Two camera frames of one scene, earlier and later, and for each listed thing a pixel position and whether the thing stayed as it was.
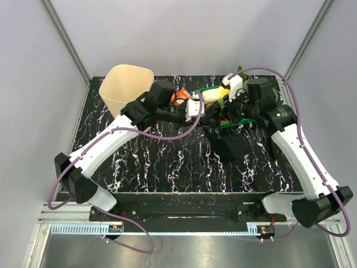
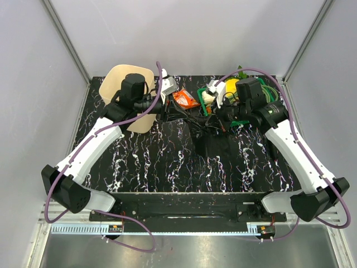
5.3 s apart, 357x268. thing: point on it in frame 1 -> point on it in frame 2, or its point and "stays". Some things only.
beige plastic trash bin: (122, 84) stays
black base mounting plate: (188, 208) stays
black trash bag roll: (240, 142) -> (208, 141)
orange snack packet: (178, 97) stays
